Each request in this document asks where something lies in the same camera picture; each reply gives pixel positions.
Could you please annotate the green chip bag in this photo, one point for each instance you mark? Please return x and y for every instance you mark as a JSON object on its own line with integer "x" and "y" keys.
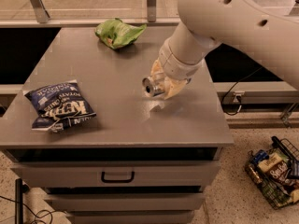
{"x": 117, "y": 34}

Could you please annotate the black drawer handle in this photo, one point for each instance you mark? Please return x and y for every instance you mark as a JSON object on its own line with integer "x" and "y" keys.
{"x": 117, "y": 178}

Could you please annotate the brown snack bag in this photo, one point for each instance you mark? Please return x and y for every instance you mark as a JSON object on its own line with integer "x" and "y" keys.
{"x": 279, "y": 172}

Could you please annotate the gray drawer cabinet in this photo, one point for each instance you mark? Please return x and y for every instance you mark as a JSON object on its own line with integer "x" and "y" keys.
{"x": 173, "y": 146}

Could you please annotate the black wire basket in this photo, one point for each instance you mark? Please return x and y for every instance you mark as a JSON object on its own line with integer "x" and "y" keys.
{"x": 277, "y": 195}

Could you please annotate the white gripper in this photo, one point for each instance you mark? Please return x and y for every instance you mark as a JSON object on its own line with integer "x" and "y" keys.
{"x": 176, "y": 64}

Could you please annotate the blue snack pack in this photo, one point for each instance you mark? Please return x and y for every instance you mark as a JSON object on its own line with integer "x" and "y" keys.
{"x": 259, "y": 156}

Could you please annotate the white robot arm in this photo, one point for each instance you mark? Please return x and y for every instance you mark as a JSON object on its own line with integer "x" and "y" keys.
{"x": 267, "y": 38}

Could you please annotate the cream snack packet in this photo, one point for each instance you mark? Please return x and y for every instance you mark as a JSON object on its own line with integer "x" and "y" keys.
{"x": 275, "y": 162}

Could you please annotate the black stand pole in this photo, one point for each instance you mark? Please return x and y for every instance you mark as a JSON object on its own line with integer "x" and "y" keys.
{"x": 18, "y": 204}

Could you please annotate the blue chip bag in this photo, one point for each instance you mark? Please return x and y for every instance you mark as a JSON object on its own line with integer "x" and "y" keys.
{"x": 59, "y": 106}

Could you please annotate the Red Bull can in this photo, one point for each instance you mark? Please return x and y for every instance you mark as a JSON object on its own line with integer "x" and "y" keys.
{"x": 153, "y": 85}

